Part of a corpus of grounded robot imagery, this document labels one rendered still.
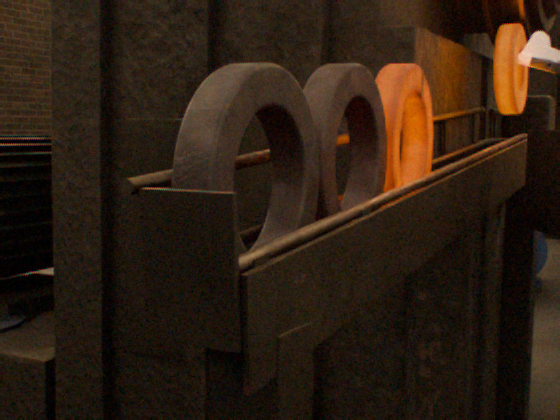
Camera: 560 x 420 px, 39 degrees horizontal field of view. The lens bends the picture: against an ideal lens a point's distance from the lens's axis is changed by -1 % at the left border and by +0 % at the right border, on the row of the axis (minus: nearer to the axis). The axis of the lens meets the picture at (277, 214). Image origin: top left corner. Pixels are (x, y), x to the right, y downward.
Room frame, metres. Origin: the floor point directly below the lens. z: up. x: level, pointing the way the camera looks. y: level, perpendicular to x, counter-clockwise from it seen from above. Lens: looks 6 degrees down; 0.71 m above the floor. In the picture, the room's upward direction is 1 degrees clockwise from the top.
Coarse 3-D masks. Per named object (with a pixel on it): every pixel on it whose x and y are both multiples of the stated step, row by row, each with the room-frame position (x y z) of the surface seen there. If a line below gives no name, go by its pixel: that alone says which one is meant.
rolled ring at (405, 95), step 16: (400, 64) 0.93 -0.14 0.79; (384, 80) 0.89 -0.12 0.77; (400, 80) 0.88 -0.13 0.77; (416, 80) 0.94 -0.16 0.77; (384, 96) 0.87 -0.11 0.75; (400, 96) 0.88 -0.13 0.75; (416, 96) 0.96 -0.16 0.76; (384, 112) 0.86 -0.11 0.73; (400, 112) 0.88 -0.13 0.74; (416, 112) 0.98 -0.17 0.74; (400, 128) 0.88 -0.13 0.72; (416, 128) 0.99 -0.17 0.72; (432, 128) 1.01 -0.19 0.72; (416, 144) 1.00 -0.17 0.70; (416, 160) 0.99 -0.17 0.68; (400, 176) 0.88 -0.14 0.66; (416, 176) 0.98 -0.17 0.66; (384, 192) 0.87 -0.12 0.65
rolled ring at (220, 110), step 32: (256, 64) 0.59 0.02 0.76; (224, 96) 0.55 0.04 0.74; (256, 96) 0.58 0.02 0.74; (288, 96) 0.63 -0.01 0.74; (192, 128) 0.54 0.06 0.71; (224, 128) 0.54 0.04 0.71; (288, 128) 0.65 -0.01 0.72; (192, 160) 0.53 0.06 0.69; (224, 160) 0.54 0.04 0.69; (288, 160) 0.66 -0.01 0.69; (288, 192) 0.67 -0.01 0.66; (288, 224) 0.65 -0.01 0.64
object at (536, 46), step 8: (536, 32) 1.36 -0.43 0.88; (536, 40) 1.36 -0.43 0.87; (544, 40) 1.35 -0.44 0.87; (528, 48) 1.36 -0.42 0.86; (536, 48) 1.36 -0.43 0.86; (544, 48) 1.35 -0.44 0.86; (552, 48) 1.34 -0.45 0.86; (520, 56) 1.37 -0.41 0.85; (528, 56) 1.35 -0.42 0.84; (536, 56) 1.35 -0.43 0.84; (544, 56) 1.35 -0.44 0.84; (552, 56) 1.34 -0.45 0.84; (528, 64) 1.35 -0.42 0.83
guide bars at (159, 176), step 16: (464, 112) 1.42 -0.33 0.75; (480, 112) 1.54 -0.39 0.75; (496, 112) 1.67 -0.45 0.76; (496, 128) 1.69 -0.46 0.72; (448, 144) 1.33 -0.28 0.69; (480, 144) 1.45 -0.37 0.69; (240, 160) 0.69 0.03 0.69; (256, 160) 0.72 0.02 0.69; (432, 160) 1.17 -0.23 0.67; (448, 160) 1.25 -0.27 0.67; (144, 176) 0.57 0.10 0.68; (160, 176) 0.58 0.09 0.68; (128, 192) 0.55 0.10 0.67; (256, 240) 0.68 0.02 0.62
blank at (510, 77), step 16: (512, 32) 1.34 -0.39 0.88; (496, 48) 1.34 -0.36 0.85; (512, 48) 1.32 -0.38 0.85; (496, 64) 1.33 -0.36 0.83; (512, 64) 1.32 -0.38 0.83; (496, 80) 1.33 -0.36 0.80; (512, 80) 1.32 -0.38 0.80; (496, 96) 1.35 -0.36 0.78; (512, 96) 1.33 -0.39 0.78; (512, 112) 1.37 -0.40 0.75
